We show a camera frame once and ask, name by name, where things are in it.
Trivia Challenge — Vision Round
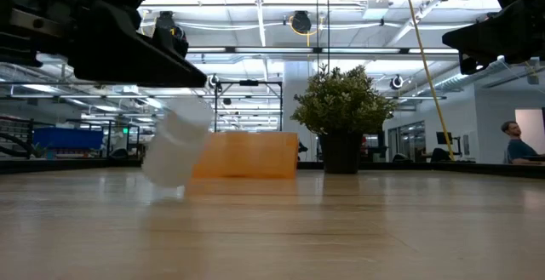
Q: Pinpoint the white pill bottle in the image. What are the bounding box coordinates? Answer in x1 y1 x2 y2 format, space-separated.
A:
141 96 214 189

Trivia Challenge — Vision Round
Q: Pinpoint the blue plastic bin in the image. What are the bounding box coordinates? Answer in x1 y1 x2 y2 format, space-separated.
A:
32 126 105 151

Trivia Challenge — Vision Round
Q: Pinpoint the green potted plant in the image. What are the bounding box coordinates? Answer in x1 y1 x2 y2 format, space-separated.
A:
290 64 399 175

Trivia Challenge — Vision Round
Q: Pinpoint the black metal rack frame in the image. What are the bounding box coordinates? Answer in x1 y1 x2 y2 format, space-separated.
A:
214 79 284 133

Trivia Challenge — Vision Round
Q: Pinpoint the yellow hanging cable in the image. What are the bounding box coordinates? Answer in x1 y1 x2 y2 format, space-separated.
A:
402 0 456 162

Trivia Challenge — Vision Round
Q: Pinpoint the person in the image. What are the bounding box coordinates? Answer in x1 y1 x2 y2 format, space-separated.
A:
500 120 545 166

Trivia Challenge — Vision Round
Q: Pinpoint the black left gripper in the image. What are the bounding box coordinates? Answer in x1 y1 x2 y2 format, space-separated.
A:
0 0 208 89

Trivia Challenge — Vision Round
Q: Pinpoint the orange plastic basket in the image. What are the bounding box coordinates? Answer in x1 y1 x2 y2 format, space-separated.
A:
192 131 300 180

